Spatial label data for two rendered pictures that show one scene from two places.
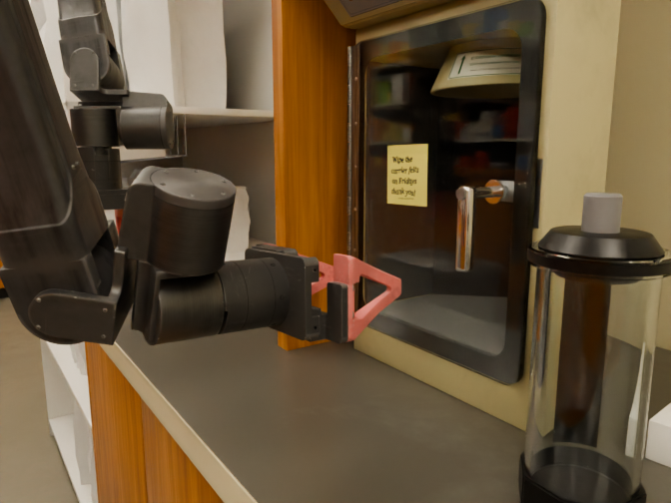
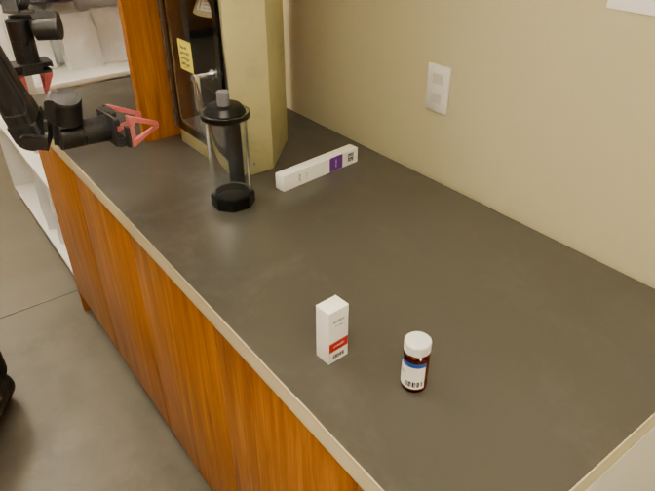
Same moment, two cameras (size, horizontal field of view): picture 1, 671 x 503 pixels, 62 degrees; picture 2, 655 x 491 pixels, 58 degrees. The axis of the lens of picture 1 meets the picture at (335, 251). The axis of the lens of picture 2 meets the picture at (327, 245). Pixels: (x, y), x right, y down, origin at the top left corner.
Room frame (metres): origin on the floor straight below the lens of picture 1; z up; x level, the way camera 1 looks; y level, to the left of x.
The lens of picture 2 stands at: (-0.81, -0.38, 1.62)
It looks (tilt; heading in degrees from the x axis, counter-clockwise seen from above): 33 degrees down; 357
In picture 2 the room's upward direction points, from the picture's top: straight up
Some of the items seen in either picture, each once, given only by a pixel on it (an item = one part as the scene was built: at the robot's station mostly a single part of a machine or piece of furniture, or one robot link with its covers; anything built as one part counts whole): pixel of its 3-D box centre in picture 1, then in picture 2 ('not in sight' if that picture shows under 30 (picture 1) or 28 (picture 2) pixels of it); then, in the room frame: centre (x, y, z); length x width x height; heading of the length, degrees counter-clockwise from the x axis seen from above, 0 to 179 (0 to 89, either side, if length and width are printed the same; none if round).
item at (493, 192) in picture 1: (476, 226); (204, 91); (0.58, -0.15, 1.17); 0.05 x 0.03 x 0.10; 124
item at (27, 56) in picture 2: (98, 175); (26, 54); (0.75, 0.32, 1.21); 0.10 x 0.07 x 0.07; 125
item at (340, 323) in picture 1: (347, 289); (135, 127); (0.45, -0.01, 1.13); 0.09 x 0.07 x 0.07; 125
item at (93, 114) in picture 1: (99, 128); (21, 29); (0.75, 0.31, 1.27); 0.07 x 0.06 x 0.07; 94
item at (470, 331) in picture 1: (426, 194); (194, 67); (0.68, -0.11, 1.19); 0.30 x 0.01 x 0.40; 34
